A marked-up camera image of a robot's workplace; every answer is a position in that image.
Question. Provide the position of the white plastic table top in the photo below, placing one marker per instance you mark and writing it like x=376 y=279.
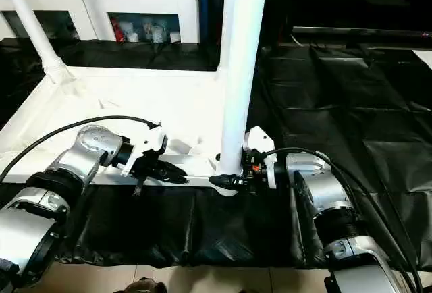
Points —
x=118 y=97

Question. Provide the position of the white plastic table leg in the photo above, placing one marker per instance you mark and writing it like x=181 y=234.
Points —
x=241 y=53
x=33 y=29
x=221 y=61

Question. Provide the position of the white flat board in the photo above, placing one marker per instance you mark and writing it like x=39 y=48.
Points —
x=423 y=56

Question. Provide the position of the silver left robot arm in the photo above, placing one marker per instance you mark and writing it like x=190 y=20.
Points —
x=81 y=151

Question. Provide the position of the black plastic mat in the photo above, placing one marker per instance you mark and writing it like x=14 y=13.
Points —
x=219 y=225

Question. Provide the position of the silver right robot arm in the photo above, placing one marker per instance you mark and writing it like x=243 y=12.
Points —
x=324 y=185

